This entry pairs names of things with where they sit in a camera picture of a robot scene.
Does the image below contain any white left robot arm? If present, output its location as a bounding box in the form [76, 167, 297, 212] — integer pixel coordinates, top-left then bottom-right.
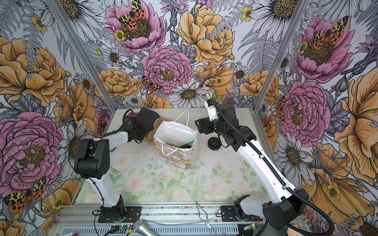
[73, 109, 145, 223]

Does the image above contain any green straw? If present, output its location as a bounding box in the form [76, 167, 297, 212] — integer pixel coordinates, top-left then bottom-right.
[179, 141, 195, 148]

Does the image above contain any green straws bundle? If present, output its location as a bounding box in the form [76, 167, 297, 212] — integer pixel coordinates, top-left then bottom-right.
[206, 91, 227, 105]

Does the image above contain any white patterned paper gift bag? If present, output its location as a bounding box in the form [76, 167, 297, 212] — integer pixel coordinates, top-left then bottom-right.
[154, 111, 198, 171]

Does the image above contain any stack of pulp carriers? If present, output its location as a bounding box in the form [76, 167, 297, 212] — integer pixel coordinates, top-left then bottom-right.
[146, 118, 168, 145]

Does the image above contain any black paper napkin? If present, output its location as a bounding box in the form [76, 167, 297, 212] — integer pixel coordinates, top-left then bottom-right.
[137, 108, 160, 132]

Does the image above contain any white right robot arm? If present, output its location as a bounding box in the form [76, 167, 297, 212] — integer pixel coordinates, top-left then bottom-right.
[195, 98, 335, 236]

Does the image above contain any silver microphone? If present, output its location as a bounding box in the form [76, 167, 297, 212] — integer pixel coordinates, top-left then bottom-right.
[133, 219, 157, 236]

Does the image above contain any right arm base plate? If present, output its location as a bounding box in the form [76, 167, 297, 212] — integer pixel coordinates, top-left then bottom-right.
[220, 205, 262, 222]

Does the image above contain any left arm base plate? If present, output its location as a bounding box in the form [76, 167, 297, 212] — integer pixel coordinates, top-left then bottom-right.
[98, 206, 142, 223]

